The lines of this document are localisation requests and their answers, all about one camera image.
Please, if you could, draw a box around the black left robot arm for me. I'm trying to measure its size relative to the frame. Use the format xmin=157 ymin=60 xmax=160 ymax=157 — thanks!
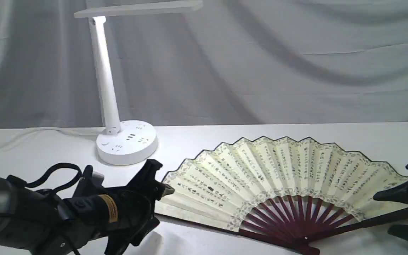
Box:
xmin=0 ymin=159 xmax=175 ymax=255

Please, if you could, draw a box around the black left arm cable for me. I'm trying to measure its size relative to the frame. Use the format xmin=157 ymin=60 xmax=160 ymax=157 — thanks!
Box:
xmin=6 ymin=163 xmax=83 ymax=193

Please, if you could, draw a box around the white desk lamp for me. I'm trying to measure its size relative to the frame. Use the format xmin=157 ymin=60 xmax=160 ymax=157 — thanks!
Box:
xmin=73 ymin=0 xmax=203 ymax=166

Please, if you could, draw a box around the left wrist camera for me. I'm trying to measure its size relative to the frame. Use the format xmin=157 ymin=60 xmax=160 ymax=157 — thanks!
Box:
xmin=72 ymin=165 xmax=104 ymax=197

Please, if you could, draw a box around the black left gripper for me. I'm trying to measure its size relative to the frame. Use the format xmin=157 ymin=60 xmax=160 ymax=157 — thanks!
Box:
xmin=66 ymin=159 xmax=175 ymax=255

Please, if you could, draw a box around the paper folding fan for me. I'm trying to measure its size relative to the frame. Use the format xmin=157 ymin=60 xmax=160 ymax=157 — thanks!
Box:
xmin=154 ymin=137 xmax=408 ymax=255

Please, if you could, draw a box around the white power cord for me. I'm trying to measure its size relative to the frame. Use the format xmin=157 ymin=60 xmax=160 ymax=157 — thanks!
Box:
xmin=0 ymin=127 xmax=104 ymax=160

